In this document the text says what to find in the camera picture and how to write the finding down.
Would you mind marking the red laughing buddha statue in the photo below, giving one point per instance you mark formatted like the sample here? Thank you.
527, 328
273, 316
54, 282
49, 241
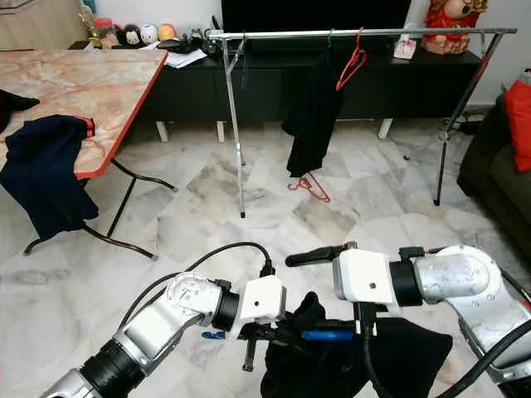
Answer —
452, 26

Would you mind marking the green plastic hanger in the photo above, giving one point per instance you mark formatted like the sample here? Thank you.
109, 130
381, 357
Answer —
329, 36

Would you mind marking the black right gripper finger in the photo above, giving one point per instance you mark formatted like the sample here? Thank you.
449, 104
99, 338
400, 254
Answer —
305, 257

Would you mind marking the black flat garment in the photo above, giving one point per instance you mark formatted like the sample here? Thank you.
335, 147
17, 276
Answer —
17, 108

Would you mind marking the black pouch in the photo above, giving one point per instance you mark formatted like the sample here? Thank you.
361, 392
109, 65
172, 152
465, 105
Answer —
178, 45

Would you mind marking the white round plush toy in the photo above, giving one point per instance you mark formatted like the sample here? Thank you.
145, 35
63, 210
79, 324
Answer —
148, 34

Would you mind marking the gold blue trophy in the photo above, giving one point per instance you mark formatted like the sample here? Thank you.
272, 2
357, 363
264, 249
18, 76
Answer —
89, 15

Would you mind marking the black printed t-shirt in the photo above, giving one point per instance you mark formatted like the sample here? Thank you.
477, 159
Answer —
311, 112

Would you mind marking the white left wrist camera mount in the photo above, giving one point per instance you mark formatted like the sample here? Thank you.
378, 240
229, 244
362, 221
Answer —
261, 300

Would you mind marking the red plastic hanger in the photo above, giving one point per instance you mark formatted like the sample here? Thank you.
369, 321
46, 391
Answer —
319, 193
353, 68

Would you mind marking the orange round plush toy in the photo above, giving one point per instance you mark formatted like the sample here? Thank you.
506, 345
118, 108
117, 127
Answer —
167, 32

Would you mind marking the navy t-shirt red collar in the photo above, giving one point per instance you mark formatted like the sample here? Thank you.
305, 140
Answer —
50, 178

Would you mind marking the silver metal clothes rack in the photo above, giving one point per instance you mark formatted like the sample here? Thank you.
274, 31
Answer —
282, 34

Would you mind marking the black television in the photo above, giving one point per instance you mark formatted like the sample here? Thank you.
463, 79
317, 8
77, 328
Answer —
315, 13

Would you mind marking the brown round plush toy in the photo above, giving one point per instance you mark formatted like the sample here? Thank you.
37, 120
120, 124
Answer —
130, 36

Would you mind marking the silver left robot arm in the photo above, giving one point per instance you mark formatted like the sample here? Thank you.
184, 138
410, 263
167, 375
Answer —
158, 323

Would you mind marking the red lid jar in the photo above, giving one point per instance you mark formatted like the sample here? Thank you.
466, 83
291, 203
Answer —
104, 35

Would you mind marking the dark brown fabric sofa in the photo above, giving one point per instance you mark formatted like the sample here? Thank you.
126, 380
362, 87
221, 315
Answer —
498, 191

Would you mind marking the blue plastic hanger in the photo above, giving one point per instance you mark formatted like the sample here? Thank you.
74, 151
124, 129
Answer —
328, 336

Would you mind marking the white pink small package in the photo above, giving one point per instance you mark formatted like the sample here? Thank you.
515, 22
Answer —
403, 50

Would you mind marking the light wooden sideboard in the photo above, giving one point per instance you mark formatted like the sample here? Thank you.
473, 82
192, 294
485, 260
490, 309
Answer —
41, 25

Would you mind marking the black tv cabinet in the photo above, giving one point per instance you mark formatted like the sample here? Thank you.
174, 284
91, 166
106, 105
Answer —
191, 93

